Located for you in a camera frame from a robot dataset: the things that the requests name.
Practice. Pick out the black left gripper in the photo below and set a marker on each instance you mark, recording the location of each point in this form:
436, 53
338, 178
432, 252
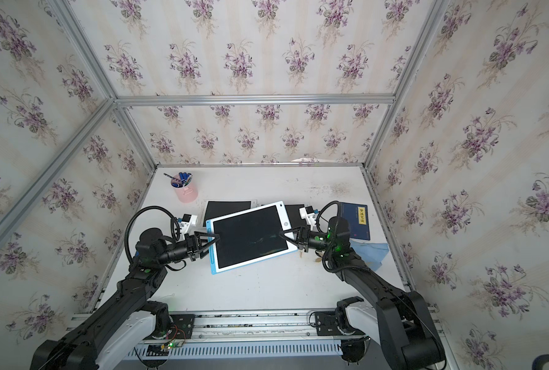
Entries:
193, 247

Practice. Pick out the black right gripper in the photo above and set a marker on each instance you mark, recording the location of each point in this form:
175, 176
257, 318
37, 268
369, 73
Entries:
303, 233

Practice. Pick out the blue framed drawing tablet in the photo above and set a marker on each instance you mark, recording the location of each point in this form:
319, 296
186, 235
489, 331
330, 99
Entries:
249, 237

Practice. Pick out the light blue microfiber cloth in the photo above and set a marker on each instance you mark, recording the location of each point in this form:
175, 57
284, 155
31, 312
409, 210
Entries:
373, 254

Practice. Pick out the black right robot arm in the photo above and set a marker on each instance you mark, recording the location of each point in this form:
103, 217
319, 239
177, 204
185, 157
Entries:
399, 321

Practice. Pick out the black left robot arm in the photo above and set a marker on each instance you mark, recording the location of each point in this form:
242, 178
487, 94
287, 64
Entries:
129, 315

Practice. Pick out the right white framed tablet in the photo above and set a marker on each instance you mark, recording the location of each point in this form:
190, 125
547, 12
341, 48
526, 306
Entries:
294, 216

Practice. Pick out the white framed tablet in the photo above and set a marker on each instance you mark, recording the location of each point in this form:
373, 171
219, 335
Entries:
220, 208
294, 216

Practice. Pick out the left white framed tablet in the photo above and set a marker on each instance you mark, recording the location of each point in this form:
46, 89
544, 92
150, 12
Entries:
220, 208

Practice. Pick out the pink pen cup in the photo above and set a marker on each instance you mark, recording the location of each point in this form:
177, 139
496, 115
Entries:
186, 193

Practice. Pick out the dark blue book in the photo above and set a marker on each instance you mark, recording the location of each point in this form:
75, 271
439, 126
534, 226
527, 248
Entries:
357, 218

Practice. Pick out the small green circuit board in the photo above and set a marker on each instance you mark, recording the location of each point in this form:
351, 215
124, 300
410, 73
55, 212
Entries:
163, 350

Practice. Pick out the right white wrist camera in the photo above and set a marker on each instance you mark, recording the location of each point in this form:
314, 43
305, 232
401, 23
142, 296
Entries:
309, 215

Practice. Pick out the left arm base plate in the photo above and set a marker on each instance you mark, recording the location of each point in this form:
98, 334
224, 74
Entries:
180, 327

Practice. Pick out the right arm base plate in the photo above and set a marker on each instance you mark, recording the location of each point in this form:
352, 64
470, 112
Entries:
326, 324

